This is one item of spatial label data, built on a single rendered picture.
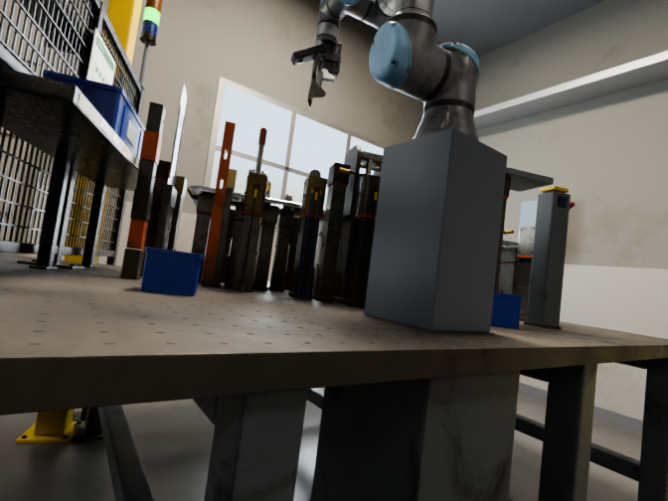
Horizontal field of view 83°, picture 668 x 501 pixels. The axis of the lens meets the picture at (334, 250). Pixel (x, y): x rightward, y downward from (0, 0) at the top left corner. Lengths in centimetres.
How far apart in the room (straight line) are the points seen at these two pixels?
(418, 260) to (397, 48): 43
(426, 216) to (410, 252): 8
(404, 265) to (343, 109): 316
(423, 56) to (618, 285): 278
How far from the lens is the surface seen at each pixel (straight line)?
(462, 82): 95
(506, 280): 174
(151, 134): 121
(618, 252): 346
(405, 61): 87
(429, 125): 90
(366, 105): 407
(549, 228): 140
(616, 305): 341
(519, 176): 129
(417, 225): 80
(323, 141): 362
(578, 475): 117
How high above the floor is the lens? 78
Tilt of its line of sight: 4 degrees up
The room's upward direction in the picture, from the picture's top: 7 degrees clockwise
